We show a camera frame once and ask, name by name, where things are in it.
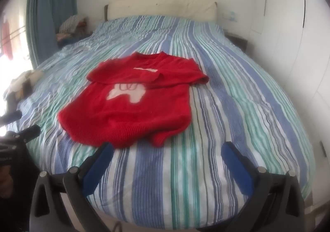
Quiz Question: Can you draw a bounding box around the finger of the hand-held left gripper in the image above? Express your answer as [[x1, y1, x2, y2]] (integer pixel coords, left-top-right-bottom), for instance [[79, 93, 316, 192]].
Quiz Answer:
[[5, 125, 42, 144], [0, 110, 22, 124]]

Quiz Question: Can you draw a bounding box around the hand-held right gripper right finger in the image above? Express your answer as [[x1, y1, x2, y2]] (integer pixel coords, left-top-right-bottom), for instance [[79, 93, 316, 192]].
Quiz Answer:
[[221, 141, 306, 232]]

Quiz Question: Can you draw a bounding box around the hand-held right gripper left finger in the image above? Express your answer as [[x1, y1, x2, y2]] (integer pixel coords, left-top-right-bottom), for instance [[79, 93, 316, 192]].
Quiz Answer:
[[29, 142, 114, 232]]

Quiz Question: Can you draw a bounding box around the red knitted sweater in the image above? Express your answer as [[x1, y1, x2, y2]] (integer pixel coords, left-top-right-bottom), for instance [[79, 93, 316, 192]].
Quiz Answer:
[[57, 51, 210, 149]]

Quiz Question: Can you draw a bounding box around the pile of clothes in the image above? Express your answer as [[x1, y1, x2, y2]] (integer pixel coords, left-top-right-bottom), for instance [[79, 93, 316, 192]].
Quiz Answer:
[[55, 15, 93, 47]]

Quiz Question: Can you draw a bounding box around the cream cloth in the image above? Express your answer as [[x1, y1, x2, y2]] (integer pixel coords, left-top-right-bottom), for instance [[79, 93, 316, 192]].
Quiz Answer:
[[2, 69, 45, 101]]

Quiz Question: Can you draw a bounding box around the striped bed cover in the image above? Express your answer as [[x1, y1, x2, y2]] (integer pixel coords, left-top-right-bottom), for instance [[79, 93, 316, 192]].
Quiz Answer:
[[5, 15, 316, 230]]

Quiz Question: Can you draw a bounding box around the blue curtain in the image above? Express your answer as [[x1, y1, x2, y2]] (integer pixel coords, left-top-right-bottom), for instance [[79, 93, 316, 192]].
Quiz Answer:
[[26, 0, 79, 68]]

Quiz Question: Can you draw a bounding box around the dark wooden nightstand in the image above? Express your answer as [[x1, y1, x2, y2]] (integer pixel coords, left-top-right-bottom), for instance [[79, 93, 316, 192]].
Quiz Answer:
[[224, 29, 249, 53]]

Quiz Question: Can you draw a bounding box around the white wardrobe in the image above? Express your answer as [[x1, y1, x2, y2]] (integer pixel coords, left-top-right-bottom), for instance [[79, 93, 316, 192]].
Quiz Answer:
[[249, 0, 328, 150]]

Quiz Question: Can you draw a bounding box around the cream padded headboard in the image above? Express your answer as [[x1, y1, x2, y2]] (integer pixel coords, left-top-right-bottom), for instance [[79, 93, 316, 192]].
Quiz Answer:
[[104, 0, 218, 21]]

